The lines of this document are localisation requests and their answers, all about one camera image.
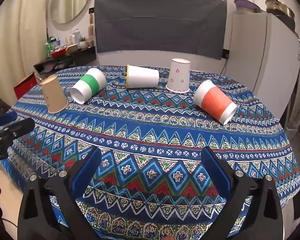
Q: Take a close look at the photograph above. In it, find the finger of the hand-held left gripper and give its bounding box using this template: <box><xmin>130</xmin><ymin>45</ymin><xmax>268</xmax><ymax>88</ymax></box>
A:
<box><xmin>0</xmin><ymin>111</ymin><xmax>18</xmax><ymax>130</ymax></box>
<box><xmin>0</xmin><ymin>117</ymin><xmax>36</xmax><ymax>140</ymax></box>

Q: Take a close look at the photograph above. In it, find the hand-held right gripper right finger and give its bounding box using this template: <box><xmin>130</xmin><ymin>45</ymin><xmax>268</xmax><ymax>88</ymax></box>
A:
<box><xmin>201</xmin><ymin>146</ymin><xmax>283</xmax><ymax>240</ymax></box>

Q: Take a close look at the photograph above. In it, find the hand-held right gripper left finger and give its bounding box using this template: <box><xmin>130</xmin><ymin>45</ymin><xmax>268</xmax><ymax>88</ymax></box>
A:
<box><xmin>17</xmin><ymin>146</ymin><xmax>103</xmax><ymax>240</ymax></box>

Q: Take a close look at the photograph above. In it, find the brown paper cup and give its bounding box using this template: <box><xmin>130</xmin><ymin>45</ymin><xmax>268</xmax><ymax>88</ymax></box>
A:
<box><xmin>41</xmin><ymin>74</ymin><xmax>69</xmax><ymax>114</ymax></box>

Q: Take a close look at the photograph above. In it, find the orange banded white cup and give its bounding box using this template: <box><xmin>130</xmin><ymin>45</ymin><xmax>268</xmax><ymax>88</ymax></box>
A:
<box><xmin>193</xmin><ymin>80</ymin><xmax>238</xmax><ymax>125</ymax></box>

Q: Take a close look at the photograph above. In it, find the green banded white cup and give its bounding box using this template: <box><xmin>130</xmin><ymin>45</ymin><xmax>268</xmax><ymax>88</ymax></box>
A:
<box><xmin>70</xmin><ymin>67</ymin><xmax>107</xmax><ymax>104</ymax></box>

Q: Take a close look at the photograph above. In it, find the white cup with heart print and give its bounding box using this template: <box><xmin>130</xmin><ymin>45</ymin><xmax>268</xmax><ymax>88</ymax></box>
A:
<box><xmin>166</xmin><ymin>58</ymin><xmax>191</xmax><ymax>93</ymax></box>

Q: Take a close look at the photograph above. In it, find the white cup with yellow rim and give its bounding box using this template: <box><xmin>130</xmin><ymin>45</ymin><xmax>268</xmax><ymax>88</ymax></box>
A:
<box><xmin>125</xmin><ymin>64</ymin><xmax>160</xmax><ymax>89</ymax></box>

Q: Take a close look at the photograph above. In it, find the red box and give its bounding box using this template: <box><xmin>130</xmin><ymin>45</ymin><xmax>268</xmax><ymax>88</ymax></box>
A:
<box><xmin>14</xmin><ymin>72</ymin><xmax>38</xmax><ymax>100</ymax></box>

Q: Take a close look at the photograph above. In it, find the blue patterned tablecloth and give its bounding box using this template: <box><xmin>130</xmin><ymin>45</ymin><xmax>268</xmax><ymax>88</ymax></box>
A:
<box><xmin>0</xmin><ymin>65</ymin><xmax>300</xmax><ymax>240</ymax></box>

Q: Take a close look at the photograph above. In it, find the cream curtain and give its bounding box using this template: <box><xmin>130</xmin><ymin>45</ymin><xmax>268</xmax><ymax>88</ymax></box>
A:
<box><xmin>0</xmin><ymin>0</ymin><xmax>51</xmax><ymax>100</ymax></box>

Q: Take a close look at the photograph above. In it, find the red bowl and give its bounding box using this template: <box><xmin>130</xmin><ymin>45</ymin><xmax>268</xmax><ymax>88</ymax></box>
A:
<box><xmin>50</xmin><ymin>49</ymin><xmax>66</xmax><ymax>58</ymax></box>

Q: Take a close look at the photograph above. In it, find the green bottle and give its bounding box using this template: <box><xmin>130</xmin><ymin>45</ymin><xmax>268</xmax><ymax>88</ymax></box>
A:
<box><xmin>45</xmin><ymin>37</ymin><xmax>53</xmax><ymax>58</ymax></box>

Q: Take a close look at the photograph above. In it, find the black shelf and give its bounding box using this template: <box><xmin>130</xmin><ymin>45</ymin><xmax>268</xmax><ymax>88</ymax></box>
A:
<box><xmin>34</xmin><ymin>46</ymin><xmax>97</xmax><ymax>74</ymax></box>

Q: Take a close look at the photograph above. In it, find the wooden figure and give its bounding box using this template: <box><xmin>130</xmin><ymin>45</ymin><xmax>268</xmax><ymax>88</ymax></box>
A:
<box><xmin>88</xmin><ymin>14</ymin><xmax>95</xmax><ymax>47</ymax></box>

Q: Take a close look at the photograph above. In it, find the white refrigerator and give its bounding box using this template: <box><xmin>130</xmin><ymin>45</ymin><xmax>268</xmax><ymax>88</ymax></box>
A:
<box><xmin>225</xmin><ymin>12</ymin><xmax>300</xmax><ymax>130</ymax></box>

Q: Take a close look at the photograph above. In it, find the grey cloth cover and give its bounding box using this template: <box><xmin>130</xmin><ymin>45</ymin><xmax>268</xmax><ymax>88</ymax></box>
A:
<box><xmin>94</xmin><ymin>0</ymin><xmax>227</xmax><ymax>60</ymax></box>

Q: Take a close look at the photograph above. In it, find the purple pot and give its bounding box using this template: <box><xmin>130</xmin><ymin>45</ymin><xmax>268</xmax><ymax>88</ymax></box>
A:
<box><xmin>234</xmin><ymin>0</ymin><xmax>262</xmax><ymax>13</ymax></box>

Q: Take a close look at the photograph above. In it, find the metal pot with lid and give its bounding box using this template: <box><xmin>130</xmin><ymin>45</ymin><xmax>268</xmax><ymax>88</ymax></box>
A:
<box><xmin>265</xmin><ymin>0</ymin><xmax>296</xmax><ymax>29</ymax></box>

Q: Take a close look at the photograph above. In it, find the black power cable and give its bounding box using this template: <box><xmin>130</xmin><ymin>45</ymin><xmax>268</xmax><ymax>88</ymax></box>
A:
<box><xmin>220</xmin><ymin>55</ymin><xmax>229</xmax><ymax>76</ymax></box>

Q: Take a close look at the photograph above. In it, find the round wall mirror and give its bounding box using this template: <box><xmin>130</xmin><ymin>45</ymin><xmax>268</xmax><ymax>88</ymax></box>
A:
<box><xmin>50</xmin><ymin>0</ymin><xmax>92</xmax><ymax>24</ymax></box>

